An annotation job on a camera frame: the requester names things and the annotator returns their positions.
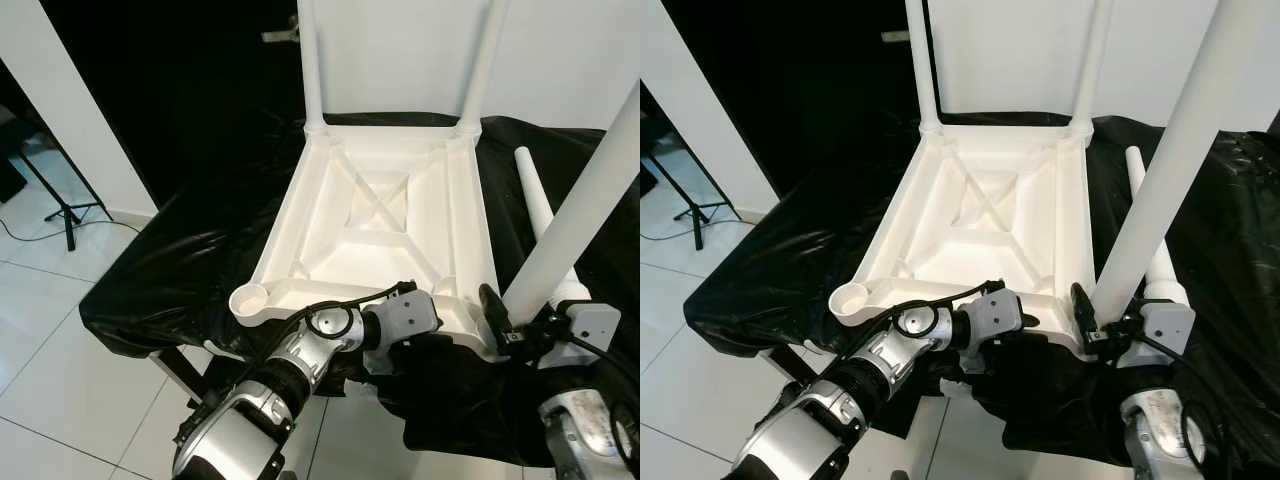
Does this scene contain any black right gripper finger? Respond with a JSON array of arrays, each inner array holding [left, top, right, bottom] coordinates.
[[478, 283, 514, 347], [1070, 283, 1100, 341]]

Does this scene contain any black tripod stand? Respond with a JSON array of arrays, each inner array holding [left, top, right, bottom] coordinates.
[[0, 100, 111, 251], [640, 110, 741, 251]]

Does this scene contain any black plastic cover sheet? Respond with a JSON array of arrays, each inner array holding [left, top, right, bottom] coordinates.
[[80, 110, 640, 466], [685, 110, 1280, 471]]

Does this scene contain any black door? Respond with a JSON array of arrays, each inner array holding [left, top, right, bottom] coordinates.
[[40, 0, 306, 206], [660, 0, 926, 196]]

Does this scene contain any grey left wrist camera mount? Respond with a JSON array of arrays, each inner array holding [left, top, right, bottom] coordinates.
[[375, 288, 441, 351], [965, 288, 1026, 347]]

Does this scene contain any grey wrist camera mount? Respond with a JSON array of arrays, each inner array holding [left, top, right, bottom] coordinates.
[[965, 288, 1026, 347], [375, 288, 441, 351], [1130, 300, 1198, 369], [545, 300, 623, 369]]

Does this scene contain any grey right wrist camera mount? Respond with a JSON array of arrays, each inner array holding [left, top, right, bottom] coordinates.
[[545, 300, 623, 369], [1130, 300, 1198, 369]]

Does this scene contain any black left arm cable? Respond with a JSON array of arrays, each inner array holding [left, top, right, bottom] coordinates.
[[790, 280, 1004, 431], [190, 280, 416, 431]]

